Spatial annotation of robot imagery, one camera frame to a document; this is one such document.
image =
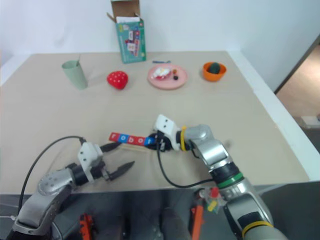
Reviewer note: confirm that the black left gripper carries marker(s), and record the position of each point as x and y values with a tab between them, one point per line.
98	172

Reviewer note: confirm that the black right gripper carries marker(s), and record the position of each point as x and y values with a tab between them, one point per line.
165	143

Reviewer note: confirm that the blue letter t block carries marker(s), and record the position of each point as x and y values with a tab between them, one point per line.
149	141

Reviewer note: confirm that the red letter o block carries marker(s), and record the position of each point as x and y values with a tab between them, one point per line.
140	141

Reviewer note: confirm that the long wooden letter tray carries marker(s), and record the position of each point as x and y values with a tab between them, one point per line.
135	148

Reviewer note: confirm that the blue letter o block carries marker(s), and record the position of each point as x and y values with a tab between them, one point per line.
122	138

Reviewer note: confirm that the red letter r block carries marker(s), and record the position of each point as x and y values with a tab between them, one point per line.
114	136

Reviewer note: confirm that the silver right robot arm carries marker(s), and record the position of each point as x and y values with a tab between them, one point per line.
212	150

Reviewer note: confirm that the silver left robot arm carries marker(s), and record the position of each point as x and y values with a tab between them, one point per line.
52	182

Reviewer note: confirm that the pink plate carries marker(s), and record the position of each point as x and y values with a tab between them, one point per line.
166	83

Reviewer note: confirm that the small dark berry toy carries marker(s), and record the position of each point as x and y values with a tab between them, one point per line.
175	78

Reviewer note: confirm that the white and red toy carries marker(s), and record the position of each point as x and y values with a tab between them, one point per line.
161	73

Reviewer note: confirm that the red strawberry toy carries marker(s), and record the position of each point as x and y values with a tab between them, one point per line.
118	80

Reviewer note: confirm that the orange and black tool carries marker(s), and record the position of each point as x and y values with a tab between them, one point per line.
86	225

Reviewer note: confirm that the small orange toy piece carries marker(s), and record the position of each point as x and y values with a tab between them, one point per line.
174	72

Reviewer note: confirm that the thin blue strip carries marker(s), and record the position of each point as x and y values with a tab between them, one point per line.
161	61

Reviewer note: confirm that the small red plastic piece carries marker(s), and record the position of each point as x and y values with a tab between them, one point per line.
215	192

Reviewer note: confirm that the beige table cover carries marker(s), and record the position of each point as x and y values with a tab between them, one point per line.
225	105

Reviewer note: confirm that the small yellow plastic piece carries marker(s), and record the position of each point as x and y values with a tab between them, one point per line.
212	206

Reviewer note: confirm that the orange bowl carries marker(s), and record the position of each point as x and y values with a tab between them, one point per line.
213	77

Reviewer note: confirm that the pale green cup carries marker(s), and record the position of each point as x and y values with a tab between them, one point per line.
76	77

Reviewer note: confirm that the long orange bar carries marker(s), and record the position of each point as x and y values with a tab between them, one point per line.
197	222

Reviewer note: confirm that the dark green avocado toy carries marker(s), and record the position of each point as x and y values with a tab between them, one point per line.
215	67

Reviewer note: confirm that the open teal cardboard box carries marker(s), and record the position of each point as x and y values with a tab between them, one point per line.
131	42

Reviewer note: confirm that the tan box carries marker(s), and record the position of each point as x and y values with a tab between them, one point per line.
310	121

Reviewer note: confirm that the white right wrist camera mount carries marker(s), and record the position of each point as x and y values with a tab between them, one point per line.
165	123

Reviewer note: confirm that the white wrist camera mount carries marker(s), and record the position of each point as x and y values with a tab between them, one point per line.
87	152
165	123

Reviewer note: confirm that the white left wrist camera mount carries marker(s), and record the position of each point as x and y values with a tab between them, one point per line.
87	152

